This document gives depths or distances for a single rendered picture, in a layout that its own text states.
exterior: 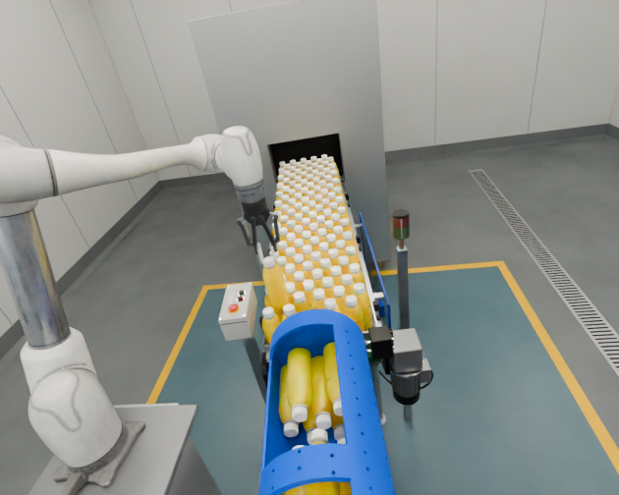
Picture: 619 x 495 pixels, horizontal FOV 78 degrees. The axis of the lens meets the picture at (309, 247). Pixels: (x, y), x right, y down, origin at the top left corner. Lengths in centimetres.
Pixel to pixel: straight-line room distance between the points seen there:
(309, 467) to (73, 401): 60
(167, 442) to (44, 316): 47
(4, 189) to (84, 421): 57
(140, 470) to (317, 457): 55
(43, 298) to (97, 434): 37
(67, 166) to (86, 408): 58
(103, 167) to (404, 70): 455
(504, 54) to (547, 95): 77
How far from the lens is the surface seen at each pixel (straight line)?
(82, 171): 97
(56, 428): 116
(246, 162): 110
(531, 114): 578
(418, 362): 154
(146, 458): 125
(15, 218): 114
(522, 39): 553
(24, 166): 95
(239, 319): 137
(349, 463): 84
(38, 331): 125
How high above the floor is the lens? 196
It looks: 32 degrees down
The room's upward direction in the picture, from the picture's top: 11 degrees counter-clockwise
